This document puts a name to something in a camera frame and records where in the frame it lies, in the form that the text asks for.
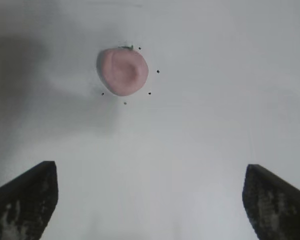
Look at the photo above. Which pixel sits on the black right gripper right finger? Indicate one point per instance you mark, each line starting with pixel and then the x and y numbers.
pixel 275 202

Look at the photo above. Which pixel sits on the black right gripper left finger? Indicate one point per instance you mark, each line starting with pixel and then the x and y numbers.
pixel 22 200

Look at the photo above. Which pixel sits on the pink peach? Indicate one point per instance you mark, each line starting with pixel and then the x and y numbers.
pixel 122 72

